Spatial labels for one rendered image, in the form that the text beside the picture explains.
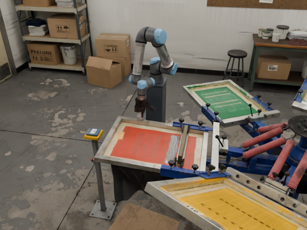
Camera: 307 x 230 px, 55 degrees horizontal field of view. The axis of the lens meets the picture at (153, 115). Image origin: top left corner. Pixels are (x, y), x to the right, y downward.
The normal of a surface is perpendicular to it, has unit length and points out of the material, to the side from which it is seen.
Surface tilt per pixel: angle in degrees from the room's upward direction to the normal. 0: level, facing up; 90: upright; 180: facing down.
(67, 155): 0
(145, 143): 3
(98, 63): 48
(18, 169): 0
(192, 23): 90
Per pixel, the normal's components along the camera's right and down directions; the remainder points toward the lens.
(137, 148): 0.05, -0.85
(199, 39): -0.20, 0.51
